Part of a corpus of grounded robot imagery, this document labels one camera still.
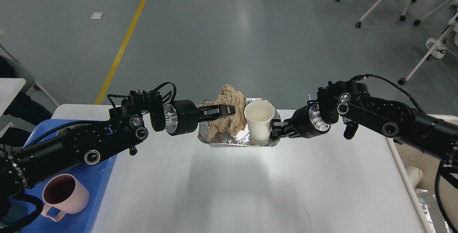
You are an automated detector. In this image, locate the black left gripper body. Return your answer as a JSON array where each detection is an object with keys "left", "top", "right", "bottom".
[{"left": 164, "top": 100, "right": 201, "bottom": 136}]

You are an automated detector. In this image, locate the foil container in bin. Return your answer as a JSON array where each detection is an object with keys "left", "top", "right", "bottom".
[{"left": 415, "top": 188, "right": 450, "bottom": 233}]

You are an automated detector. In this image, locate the grey chair at left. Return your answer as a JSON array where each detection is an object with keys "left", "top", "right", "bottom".
[{"left": 0, "top": 43, "right": 60, "bottom": 107}]

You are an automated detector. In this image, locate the person in beige sweater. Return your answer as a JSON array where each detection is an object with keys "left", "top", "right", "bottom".
[{"left": 0, "top": 56, "right": 52, "bottom": 147}]

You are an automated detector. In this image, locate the blue plastic tray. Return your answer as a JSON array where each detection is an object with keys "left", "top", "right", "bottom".
[{"left": 0, "top": 119, "right": 124, "bottom": 233}]

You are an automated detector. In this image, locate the pink ribbed mug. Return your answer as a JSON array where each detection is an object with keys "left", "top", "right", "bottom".
[{"left": 41, "top": 173, "right": 90, "bottom": 222}]

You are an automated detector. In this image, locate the brown paper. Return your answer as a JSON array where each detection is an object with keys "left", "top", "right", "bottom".
[{"left": 207, "top": 84, "right": 247, "bottom": 140}]

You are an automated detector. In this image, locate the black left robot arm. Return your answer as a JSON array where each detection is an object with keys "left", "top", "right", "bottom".
[{"left": 1, "top": 82, "right": 236, "bottom": 233}]

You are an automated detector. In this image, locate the white side table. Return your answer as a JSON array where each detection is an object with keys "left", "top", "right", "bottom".
[{"left": 0, "top": 78, "right": 26, "bottom": 116}]

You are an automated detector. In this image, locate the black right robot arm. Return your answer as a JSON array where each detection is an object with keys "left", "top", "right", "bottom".
[{"left": 270, "top": 74, "right": 458, "bottom": 233}]

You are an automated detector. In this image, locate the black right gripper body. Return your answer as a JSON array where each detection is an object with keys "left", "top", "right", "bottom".
[{"left": 288, "top": 103, "right": 331, "bottom": 139}]

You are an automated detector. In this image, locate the white sneaker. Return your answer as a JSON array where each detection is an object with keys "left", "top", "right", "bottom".
[{"left": 425, "top": 38, "right": 447, "bottom": 59}]

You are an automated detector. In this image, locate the white paper cup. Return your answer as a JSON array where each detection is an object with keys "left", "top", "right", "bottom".
[{"left": 244, "top": 101, "right": 275, "bottom": 145}]

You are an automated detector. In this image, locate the beige plastic bin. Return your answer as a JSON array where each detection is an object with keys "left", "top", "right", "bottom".
[{"left": 386, "top": 114, "right": 458, "bottom": 233}]

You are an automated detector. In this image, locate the aluminium foil container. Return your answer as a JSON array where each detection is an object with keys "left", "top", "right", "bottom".
[{"left": 198, "top": 98, "right": 282, "bottom": 148}]

